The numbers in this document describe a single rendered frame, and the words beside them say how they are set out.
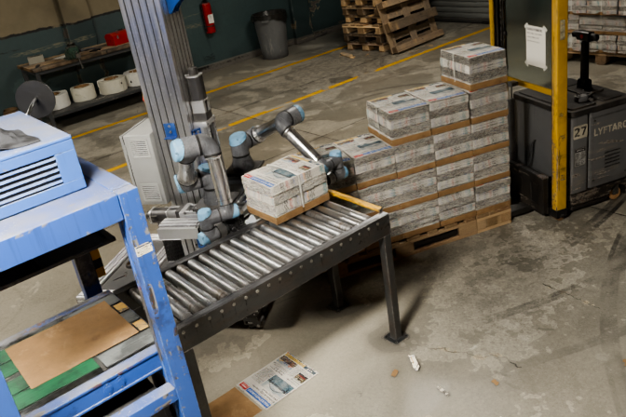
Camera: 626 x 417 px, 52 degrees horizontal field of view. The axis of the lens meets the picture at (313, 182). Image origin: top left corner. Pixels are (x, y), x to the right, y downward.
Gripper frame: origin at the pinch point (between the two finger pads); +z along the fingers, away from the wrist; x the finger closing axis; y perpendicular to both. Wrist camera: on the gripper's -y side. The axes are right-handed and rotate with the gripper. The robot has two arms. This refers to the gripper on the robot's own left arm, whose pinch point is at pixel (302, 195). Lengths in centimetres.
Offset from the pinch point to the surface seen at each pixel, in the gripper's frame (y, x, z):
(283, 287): -6, 63, 63
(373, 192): -22, -2, -58
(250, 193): 15.5, 0.1, 34.4
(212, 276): 1, 37, 85
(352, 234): 1, 63, 17
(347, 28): -42, -520, -508
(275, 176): 24.9, 13.0, 24.4
